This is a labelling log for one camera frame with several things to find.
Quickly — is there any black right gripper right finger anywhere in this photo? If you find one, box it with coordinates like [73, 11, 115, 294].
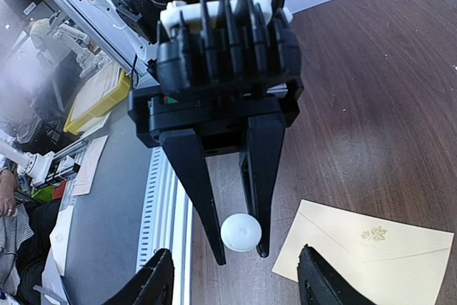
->
[297, 244, 368, 305]

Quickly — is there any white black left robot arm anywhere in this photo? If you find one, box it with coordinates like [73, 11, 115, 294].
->
[93, 0, 303, 265]

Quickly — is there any yellow plastic bin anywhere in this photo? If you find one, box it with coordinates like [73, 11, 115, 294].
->
[64, 64, 131, 135]

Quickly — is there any green white glue stick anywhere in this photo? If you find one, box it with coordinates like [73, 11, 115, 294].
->
[221, 213, 262, 252]

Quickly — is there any person in striped shirt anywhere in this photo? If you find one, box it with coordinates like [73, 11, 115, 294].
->
[1, 168, 61, 304]

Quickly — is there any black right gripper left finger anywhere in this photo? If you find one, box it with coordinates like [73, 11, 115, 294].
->
[106, 249, 174, 305]

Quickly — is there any tan paper envelope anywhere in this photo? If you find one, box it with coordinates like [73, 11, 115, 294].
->
[272, 200, 453, 304]

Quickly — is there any aluminium front frame rail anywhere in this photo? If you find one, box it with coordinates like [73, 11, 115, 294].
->
[136, 148, 193, 305]

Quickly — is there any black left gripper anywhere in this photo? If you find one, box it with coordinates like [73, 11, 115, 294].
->
[128, 80, 303, 266]

